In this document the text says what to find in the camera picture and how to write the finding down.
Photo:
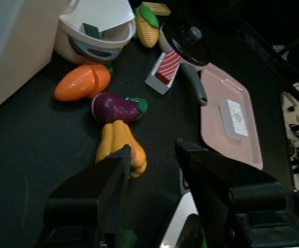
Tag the small green toy piece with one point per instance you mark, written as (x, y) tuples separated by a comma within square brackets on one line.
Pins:
[(125, 239)]

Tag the pink plastic tray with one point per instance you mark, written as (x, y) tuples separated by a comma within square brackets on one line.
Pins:
[(225, 148)]

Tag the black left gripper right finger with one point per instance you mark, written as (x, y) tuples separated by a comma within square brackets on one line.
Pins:
[(234, 193)]

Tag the orange toy carrot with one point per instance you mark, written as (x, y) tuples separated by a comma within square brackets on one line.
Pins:
[(81, 84)]

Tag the small white printed block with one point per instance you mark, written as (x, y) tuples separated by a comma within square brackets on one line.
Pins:
[(234, 119)]

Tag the white toy with black opening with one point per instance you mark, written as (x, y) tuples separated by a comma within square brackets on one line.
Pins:
[(179, 223)]

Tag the yellow toy corn cob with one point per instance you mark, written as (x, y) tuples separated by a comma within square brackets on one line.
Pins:
[(147, 30)]

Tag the grey toy pan black lid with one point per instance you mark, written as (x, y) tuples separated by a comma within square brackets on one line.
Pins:
[(186, 42)]

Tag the yellow toy banana bunch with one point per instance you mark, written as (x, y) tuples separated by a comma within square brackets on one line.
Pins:
[(115, 135)]

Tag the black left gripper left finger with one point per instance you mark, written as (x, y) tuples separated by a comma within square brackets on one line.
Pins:
[(87, 193)]

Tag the purple toy eggplant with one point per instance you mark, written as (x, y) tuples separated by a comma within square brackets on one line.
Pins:
[(113, 109)]

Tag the small wooden block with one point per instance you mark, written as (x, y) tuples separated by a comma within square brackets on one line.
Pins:
[(158, 8)]

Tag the white block red striped meat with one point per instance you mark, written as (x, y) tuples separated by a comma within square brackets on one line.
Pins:
[(165, 72)]

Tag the large white box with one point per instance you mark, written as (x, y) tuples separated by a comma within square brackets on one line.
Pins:
[(9, 45)]

